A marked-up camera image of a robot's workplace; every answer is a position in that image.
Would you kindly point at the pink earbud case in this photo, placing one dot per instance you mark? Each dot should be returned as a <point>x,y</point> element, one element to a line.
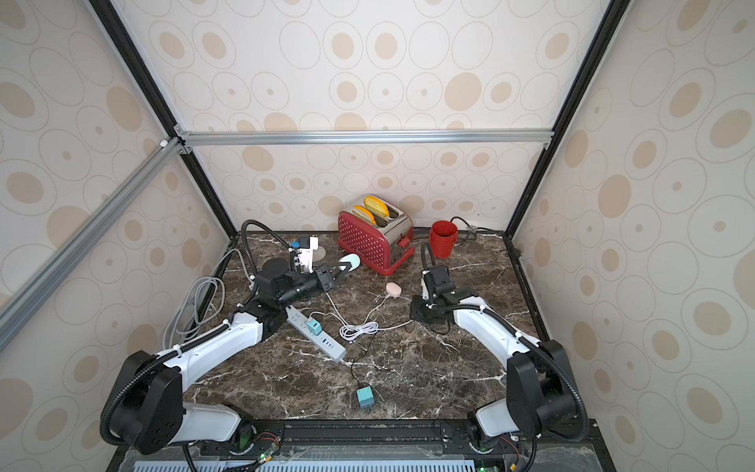
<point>393,290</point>

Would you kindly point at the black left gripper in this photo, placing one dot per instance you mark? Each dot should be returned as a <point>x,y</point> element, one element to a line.
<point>323,279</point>

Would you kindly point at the yellow toast slice front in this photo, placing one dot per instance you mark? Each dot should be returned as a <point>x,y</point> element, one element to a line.
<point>364,214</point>

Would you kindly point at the teal charger with white cable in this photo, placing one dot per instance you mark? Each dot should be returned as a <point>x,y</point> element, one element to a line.
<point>348,332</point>

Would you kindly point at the clear jar with rice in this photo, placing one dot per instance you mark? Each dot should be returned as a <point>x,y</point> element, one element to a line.
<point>319,254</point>

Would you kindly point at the red polka dot toaster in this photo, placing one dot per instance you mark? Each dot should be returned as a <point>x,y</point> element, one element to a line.
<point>384,247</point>

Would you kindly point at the teal charger with black cable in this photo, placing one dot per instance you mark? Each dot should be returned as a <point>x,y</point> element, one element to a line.
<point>387,373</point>

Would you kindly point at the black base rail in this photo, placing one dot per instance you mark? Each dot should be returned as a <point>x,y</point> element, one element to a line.
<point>375,445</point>

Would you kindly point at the yellow toast slice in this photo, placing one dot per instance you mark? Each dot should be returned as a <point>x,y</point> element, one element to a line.
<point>376,207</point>
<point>364,214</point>

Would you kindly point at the mint green earbud case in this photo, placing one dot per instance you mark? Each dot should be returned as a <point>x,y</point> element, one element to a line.
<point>349,262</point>

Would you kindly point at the white power strip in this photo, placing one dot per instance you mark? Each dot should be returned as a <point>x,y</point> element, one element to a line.
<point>312,330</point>

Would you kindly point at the yellow toast slice back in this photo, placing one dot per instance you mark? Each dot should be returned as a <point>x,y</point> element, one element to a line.
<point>376,207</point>

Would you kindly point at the red plastic cup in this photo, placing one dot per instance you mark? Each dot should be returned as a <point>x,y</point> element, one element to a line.
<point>443,237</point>

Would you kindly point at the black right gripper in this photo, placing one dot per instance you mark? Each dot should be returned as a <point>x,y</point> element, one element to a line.
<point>436,277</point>

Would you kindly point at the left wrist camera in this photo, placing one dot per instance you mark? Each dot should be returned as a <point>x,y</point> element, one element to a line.
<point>303,251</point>

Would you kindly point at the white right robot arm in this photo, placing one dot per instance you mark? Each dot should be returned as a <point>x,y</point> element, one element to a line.
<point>541,395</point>

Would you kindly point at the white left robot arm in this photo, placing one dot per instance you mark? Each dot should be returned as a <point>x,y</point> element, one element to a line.
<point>146,408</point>

